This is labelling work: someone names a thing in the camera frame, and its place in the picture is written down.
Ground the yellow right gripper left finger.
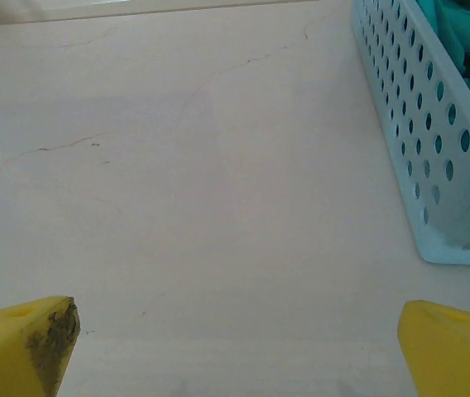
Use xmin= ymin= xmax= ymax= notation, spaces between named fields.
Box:
xmin=0 ymin=295 xmax=81 ymax=397

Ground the light blue perforated plastic basket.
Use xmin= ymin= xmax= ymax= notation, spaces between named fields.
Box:
xmin=349 ymin=0 xmax=470 ymax=265

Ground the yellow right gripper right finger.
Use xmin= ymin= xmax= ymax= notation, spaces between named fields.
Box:
xmin=397 ymin=300 xmax=470 ymax=397

